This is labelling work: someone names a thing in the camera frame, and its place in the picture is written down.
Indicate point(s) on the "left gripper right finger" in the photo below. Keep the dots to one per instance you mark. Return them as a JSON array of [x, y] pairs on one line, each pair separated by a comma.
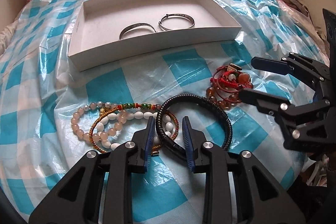
[[202, 155]]

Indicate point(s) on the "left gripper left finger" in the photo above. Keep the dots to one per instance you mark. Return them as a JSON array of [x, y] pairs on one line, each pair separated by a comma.
[[133, 156]]

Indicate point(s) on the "white shallow cardboard box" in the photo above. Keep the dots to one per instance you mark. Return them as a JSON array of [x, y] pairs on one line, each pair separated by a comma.
[[111, 30]]

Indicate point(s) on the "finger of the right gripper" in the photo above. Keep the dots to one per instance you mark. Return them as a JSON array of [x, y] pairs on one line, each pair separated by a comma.
[[280, 67], [263, 101]]

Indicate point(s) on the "black camera box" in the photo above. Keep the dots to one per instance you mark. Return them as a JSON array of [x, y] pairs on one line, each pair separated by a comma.
[[330, 21]]

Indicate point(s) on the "silver cuff bangle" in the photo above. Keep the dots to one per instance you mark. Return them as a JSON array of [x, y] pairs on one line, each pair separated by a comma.
[[136, 26]]

